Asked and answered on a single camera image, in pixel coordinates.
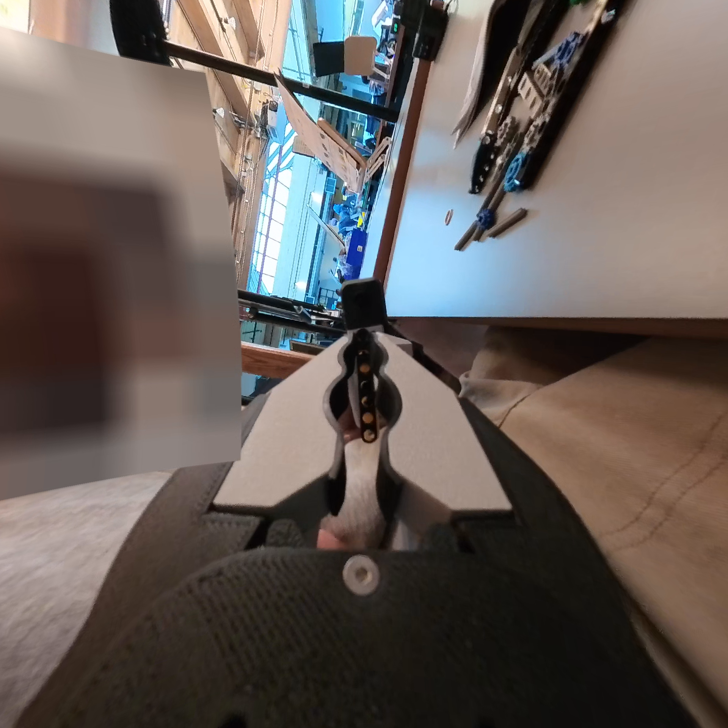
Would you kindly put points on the black tripod stand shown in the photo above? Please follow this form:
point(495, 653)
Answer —
point(284, 307)

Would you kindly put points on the instruction booklet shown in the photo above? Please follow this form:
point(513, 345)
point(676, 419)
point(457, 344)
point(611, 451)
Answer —
point(483, 68)

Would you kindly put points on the black lego frame assembly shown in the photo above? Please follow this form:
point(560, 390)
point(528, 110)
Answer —
point(569, 102)

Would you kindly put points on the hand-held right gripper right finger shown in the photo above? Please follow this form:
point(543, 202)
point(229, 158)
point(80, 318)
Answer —
point(449, 455)

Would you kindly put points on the blue crate with label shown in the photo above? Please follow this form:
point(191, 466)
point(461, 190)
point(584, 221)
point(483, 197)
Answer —
point(358, 242)

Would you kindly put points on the person's right hand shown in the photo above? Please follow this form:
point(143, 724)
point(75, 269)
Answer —
point(334, 540)

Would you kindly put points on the small framed board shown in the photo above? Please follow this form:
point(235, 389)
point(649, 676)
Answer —
point(302, 345)

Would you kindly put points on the black curved lego beam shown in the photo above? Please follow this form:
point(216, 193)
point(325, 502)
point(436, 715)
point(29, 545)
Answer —
point(482, 165)

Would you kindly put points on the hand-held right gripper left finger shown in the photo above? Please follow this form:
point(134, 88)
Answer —
point(273, 455)

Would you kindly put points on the black device box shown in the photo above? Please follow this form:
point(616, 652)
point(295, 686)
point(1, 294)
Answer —
point(430, 28)

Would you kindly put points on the large blue lego gear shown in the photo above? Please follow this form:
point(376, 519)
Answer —
point(515, 172)

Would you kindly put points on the wooden railing beam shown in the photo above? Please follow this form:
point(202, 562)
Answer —
point(278, 361)

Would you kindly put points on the grey lego axle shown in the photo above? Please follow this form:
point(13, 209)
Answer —
point(507, 223)
point(465, 239)

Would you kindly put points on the small blue lego gear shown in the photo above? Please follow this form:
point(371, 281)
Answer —
point(486, 218)

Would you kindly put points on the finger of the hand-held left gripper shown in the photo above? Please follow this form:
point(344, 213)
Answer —
point(402, 344)

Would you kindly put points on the black lego beam with holes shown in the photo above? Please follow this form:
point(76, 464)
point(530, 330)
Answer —
point(367, 421)

